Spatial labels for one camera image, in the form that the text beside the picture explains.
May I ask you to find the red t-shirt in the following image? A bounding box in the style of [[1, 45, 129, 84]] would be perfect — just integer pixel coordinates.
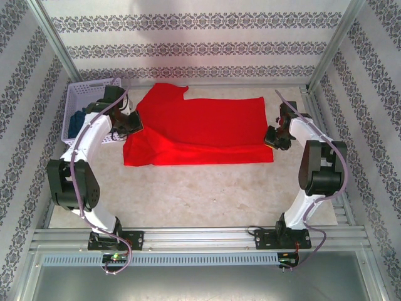
[[123, 82, 275, 167]]

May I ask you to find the dark blue cloth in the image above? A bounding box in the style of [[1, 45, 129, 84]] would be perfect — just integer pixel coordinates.
[[68, 108, 88, 139]]

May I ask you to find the pale perforated plastic basket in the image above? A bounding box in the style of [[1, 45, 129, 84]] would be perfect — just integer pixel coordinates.
[[61, 78, 130, 148]]

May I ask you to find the grey sheet metal panel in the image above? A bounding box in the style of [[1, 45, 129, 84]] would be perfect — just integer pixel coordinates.
[[31, 265, 373, 301]]

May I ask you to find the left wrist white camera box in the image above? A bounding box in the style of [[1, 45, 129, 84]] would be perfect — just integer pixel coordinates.
[[120, 93, 133, 116]]

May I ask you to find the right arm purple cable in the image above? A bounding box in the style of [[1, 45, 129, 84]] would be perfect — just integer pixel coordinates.
[[274, 89, 349, 273]]

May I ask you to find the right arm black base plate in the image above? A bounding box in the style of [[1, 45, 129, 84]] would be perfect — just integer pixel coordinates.
[[254, 228, 313, 251]]

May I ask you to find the aluminium frame post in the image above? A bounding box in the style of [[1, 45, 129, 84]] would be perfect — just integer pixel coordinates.
[[306, 0, 368, 93], [26, 0, 88, 92]]

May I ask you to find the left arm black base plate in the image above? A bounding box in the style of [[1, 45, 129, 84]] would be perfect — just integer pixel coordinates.
[[87, 230, 145, 251]]

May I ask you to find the long aluminium mounting rail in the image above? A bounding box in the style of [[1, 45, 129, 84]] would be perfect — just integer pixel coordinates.
[[29, 228, 368, 252]]

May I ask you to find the grey slotted cable duct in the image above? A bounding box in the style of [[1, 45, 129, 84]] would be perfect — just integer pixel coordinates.
[[41, 253, 280, 266]]

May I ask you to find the slanted aluminium frame strut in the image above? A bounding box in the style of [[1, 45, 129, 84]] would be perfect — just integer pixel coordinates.
[[357, 250, 388, 301], [18, 250, 43, 301]]

